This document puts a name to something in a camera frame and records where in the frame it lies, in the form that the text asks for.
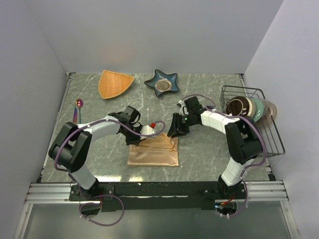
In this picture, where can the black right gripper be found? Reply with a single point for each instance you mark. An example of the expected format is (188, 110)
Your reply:
(176, 125)

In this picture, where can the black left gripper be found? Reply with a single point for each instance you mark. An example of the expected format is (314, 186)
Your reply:
(135, 141)

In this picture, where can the peach satin napkin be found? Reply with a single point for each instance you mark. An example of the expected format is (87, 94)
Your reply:
(160, 151)

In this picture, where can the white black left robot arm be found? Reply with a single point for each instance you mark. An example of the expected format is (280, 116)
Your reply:
(70, 148)

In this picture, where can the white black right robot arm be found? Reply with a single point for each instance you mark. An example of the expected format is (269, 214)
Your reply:
(245, 145)

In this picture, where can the blue star-shaped dish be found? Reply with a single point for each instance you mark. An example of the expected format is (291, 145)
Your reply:
(163, 83)

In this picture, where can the orange woven shield tray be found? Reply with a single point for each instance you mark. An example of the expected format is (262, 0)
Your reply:
(113, 84)

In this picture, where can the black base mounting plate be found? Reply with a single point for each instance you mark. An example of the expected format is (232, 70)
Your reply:
(113, 196)

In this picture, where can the iridescent knife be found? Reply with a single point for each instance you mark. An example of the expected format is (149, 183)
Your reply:
(75, 116)

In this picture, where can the iridescent spoon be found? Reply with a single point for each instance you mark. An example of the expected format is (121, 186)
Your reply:
(79, 105)

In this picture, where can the brown bowl in rack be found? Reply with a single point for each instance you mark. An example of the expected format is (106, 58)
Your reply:
(239, 106)

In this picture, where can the green plate in rack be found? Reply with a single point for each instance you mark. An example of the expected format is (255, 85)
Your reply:
(259, 109)

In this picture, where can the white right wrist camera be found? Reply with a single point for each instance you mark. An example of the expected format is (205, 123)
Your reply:
(182, 108)

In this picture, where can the black wire dish rack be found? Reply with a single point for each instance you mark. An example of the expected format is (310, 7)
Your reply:
(270, 134)

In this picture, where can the aluminium frame rail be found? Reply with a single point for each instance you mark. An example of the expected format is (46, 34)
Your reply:
(58, 193)

